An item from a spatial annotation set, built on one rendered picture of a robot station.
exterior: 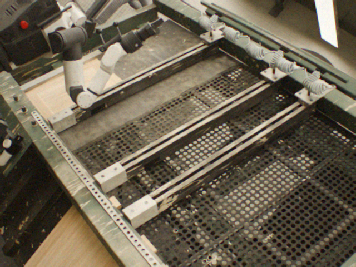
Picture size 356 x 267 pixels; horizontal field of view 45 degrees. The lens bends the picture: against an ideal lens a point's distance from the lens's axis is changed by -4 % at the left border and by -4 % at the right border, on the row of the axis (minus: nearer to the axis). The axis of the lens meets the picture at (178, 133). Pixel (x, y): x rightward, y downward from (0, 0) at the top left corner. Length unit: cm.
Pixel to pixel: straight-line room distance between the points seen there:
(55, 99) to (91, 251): 88
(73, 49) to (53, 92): 61
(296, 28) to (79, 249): 632
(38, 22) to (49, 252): 110
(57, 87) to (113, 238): 113
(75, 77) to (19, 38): 31
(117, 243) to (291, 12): 670
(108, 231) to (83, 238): 41
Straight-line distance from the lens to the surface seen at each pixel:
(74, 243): 218
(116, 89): 234
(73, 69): 201
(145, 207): 177
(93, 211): 183
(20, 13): 203
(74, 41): 198
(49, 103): 247
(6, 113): 249
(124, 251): 170
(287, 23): 790
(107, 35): 300
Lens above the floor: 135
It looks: 2 degrees down
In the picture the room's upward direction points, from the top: 39 degrees clockwise
